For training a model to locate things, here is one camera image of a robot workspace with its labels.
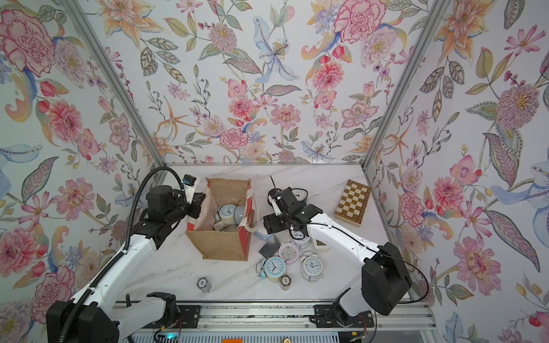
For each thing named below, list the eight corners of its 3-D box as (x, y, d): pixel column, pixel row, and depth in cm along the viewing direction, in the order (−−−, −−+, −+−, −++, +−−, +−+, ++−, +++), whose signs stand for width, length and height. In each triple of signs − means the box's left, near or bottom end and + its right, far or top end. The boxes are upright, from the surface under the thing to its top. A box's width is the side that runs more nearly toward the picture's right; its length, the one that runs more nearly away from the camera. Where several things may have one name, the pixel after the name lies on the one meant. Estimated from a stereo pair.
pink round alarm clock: (275, 253, 90) (275, 250, 88) (288, 240, 93) (288, 238, 92) (289, 266, 86) (290, 264, 84) (302, 253, 90) (303, 251, 88)
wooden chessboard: (333, 217, 103) (335, 212, 100) (346, 183, 116) (348, 179, 113) (359, 227, 99) (361, 223, 96) (369, 191, 113) (372, 187, 110)
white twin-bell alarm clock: (301, 281, 83) (303, 277, 80) (299, 254, 90) (300, 250, 86) (322, 281, 83) (324, 278, 80) (319, 254, 90) (320, 250, 87)
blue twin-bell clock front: (256, 282, 83) (255, 279, 79) (257, 261, 88) (256, 256, 85) (286, 282, 83) (286, 279, 79) (285, 261, 88) (285, 256, 85)
